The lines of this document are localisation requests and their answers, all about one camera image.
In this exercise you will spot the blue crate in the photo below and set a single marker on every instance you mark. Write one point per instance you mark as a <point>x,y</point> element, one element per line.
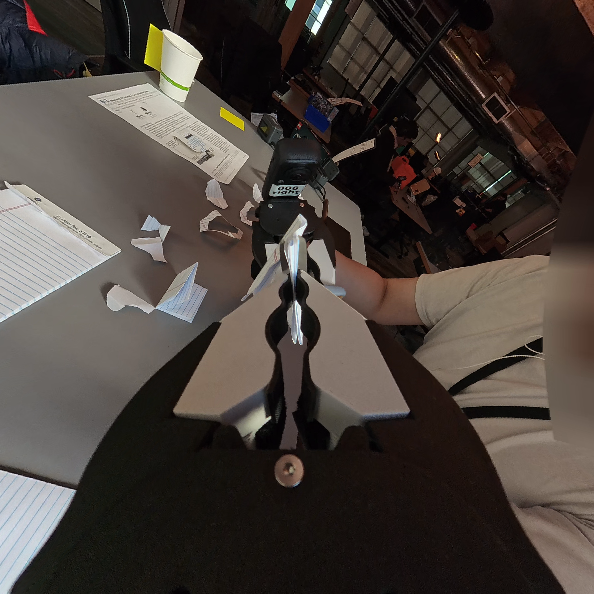
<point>320,113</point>

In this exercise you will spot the small grey box yellow label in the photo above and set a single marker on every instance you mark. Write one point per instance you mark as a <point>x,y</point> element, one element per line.
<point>269,129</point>

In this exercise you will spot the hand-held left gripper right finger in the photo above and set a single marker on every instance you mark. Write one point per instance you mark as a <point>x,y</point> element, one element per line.
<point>357,371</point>

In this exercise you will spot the lined paper pad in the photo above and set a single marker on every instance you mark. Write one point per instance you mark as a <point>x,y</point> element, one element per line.
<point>28,529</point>

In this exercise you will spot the dark blue puffer jacket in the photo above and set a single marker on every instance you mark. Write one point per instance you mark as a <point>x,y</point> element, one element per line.
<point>32,41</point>

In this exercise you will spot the person's right forearm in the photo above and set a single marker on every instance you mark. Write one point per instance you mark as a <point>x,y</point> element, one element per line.
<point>371,292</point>

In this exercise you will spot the printed instruction sheet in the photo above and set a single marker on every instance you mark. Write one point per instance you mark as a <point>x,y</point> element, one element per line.
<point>157,125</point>

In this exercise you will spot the white lined legal pad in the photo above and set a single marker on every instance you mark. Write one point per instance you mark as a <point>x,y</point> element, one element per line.
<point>41,250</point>

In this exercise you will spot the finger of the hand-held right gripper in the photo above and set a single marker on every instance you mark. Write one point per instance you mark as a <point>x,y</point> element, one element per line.
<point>271,253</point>
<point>322,262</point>

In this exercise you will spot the lined paper strip scrap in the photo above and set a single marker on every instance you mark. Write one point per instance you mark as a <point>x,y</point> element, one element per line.
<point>206,225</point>

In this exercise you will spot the metal ventilation duct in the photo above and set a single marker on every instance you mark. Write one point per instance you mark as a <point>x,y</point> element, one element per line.
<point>501,93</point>

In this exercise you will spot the white paper tag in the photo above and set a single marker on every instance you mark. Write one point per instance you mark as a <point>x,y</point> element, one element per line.
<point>355,149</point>

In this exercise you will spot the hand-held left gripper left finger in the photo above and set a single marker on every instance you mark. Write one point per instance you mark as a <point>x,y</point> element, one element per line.
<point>232,371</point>

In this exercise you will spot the white paper cup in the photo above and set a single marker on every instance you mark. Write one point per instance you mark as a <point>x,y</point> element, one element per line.
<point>178,65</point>

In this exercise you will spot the yellow sticky note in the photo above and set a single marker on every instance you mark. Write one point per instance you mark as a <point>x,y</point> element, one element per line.
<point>232,118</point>

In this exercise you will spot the narrow lined paper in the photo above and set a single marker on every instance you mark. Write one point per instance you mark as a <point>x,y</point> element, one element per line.
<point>292,250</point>

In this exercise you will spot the grey desk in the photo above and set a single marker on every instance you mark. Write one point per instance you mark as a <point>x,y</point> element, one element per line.
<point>69,162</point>

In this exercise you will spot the black chair white piping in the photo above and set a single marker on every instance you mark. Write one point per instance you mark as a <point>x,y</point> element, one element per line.
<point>134,32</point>

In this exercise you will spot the yellow sticky note pad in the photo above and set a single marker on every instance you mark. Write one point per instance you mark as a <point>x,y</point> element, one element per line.
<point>153,46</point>

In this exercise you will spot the folded lined paper booklet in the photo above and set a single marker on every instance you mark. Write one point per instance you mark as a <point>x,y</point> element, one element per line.
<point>183,293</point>

